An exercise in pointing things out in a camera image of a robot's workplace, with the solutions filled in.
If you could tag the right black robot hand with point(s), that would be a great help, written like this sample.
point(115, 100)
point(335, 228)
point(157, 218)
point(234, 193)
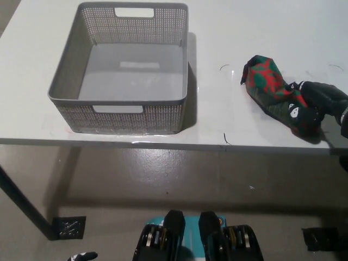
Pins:
point(323, 96)

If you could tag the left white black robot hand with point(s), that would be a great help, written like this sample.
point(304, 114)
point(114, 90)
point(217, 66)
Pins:
point(83, 256)

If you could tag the red green coffee bean bag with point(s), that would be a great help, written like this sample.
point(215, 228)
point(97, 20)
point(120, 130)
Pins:
point(265, 84)

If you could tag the black floor tape patch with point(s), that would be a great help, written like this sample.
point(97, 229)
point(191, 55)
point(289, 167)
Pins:
point(69, 227)
point(320, 239)

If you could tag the black rounded object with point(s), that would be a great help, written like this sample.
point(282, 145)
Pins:
point(344, 164)

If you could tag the black metal table leg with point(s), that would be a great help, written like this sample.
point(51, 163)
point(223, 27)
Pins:
point(27, 204)

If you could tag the grey perforated plastic basket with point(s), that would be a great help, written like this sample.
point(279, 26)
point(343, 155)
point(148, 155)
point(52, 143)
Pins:
point(119, 119)

